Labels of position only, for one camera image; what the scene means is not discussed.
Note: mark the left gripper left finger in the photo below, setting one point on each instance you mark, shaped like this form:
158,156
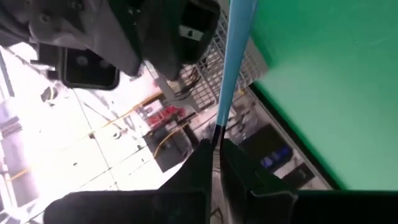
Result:
186,202

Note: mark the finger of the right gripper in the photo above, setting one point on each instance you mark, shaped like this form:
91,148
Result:
105,34
168,37

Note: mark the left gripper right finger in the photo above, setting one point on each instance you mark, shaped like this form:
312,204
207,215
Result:
248,202

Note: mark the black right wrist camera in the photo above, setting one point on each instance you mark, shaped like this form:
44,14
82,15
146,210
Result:
90,71

